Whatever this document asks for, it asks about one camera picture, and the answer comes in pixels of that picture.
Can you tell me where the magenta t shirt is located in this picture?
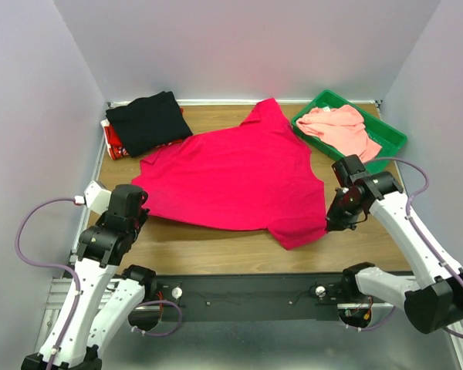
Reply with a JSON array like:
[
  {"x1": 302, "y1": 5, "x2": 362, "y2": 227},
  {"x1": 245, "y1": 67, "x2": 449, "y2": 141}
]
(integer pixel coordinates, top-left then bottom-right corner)
[{"x1": 132, "y1": 99, "x2": 326, "y2": 250}]

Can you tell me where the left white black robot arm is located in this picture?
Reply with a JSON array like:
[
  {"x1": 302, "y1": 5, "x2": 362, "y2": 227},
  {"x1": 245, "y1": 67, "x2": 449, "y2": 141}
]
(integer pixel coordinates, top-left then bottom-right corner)
[{"x1": 21, "y1": 180, "x2": 156, "y2": 369}]

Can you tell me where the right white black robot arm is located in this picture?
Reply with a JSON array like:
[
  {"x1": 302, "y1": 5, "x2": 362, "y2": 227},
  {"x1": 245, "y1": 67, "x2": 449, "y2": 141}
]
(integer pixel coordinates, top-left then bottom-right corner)
[{"x1": 326, "y1": 155, "x2": 463, "y2": 334}]

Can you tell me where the salmon pink t shirt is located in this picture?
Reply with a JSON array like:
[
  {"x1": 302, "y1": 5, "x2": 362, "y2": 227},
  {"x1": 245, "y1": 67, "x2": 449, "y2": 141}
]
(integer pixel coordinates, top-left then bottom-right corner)
[{"x1": 296, "y1": 105, "x2": 382, "y2": 162}]

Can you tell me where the black folded t shirt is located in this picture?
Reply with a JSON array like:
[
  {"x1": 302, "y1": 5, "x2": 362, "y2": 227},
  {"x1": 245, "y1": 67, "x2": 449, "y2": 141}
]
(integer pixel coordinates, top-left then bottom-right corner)
[{"x1": 106, "y1": 91, "x2": 193, "y2": 157}]

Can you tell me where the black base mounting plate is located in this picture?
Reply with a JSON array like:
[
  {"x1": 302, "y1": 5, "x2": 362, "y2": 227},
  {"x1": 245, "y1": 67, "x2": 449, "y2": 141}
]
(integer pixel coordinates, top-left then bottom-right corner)
[{"x1": 111, "y1": 272, "x2": 387, "y2": 324}]

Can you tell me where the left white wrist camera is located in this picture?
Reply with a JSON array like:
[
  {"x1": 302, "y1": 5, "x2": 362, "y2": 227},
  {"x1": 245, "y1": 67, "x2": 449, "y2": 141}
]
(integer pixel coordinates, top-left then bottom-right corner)
[{"x1": 74, "y1": 180, "x2": 111, "y2": 215}]

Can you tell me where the aluminium frame rail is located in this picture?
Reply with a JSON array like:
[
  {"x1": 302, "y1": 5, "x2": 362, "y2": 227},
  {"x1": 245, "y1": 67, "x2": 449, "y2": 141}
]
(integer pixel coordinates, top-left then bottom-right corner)
[{"x1": 46, "y1": 278, "x2": 393, "y2": 311}]

